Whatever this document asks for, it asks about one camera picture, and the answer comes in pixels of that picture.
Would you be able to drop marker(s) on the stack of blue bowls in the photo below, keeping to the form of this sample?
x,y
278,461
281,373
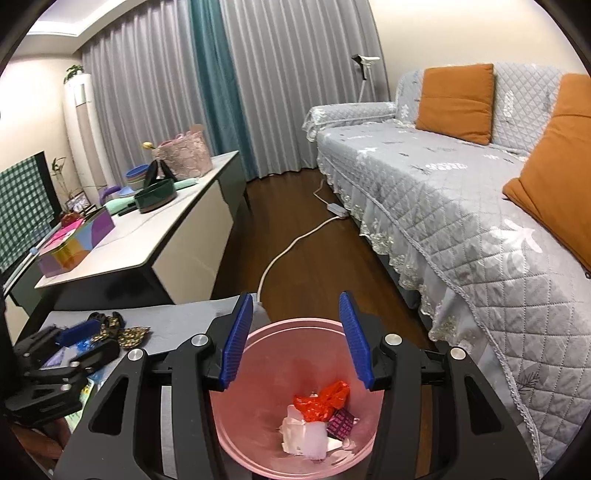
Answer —
x,y
136,177

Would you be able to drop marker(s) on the grey cloth mat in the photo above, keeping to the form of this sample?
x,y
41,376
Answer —
x,y
175,318

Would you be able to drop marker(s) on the photo frame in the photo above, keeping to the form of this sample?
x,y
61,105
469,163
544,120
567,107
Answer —
x,y
77,202

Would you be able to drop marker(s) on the white coffee table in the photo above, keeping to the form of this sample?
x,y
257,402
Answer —
x,y
152,230

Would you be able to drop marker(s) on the white floor lamp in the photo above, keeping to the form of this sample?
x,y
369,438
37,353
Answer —
x,y
367,74

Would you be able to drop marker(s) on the mint green tray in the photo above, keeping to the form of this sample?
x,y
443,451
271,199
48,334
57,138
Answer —
x,y
184,183

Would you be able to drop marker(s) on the white power strip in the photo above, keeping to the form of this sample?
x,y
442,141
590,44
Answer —
x,y
337,209

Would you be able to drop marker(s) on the light green packet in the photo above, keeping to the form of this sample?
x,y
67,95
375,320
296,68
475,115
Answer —
x,y
76,420

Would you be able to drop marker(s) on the grey quilted sofa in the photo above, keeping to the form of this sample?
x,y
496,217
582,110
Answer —
x,y
438,194

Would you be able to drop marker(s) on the bamboo plant in vase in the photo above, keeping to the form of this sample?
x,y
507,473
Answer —
x,y
59,180

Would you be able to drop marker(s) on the gold patterned wrapper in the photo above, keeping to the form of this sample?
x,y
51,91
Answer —
x,y
131,336

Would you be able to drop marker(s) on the white crumpled tissue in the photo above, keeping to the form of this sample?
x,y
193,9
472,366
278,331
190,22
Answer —
x,y
304,436

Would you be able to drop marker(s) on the red plastic bag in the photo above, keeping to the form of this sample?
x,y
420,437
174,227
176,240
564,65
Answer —
x,y
318,404

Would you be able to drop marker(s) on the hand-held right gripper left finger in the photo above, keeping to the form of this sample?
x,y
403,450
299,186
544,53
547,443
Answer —
x,y
238,341

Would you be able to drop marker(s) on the purple printed wrapper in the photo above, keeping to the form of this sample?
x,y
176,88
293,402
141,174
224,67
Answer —
x,y
339,422

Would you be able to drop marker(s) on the green checked cloth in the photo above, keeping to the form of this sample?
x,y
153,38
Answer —
x,y
23,203

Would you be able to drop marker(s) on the pink plastic bin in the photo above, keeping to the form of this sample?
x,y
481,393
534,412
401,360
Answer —
x,y
268,397

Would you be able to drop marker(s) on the white tower air conditioner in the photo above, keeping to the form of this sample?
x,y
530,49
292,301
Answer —
x,y
83,138

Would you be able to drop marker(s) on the teal curtain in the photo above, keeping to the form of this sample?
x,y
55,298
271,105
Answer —
x,y
217,92

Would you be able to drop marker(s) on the translucent purple wrapper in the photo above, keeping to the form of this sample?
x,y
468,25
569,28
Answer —
x,y
55,359

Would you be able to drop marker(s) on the white plastic scrap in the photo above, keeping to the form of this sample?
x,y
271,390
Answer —
x,y
341,450

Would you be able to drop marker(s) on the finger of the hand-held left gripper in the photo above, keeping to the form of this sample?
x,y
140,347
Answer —
x,y
78,333
99,353

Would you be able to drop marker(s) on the black wrapper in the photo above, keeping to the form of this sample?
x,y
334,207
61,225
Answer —
x,y
104,318

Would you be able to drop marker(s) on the pink lace basket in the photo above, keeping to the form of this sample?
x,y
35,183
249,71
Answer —
x,y
184,154

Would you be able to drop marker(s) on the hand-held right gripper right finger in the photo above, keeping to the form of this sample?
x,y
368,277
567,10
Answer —
x,y
355,341

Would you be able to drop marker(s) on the grey curtain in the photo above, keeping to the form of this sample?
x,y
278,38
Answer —
x,y
300,83
138,92

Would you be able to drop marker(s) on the blue wrapper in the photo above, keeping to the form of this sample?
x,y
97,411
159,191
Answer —
x,y
87,345

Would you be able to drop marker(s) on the green potted plant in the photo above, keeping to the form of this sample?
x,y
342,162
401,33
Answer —
x,y
74,72

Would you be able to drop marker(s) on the colourful tin box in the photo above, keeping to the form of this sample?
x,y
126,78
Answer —
x,y
69,249

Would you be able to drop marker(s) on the black remote control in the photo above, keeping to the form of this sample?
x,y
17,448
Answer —
x,y
128,210

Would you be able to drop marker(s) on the orange cushion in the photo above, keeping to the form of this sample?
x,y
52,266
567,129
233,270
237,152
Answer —
x,y
554,175
455,104

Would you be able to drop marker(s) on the dark green round container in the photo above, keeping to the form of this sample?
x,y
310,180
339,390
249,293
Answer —
x,y
154,196

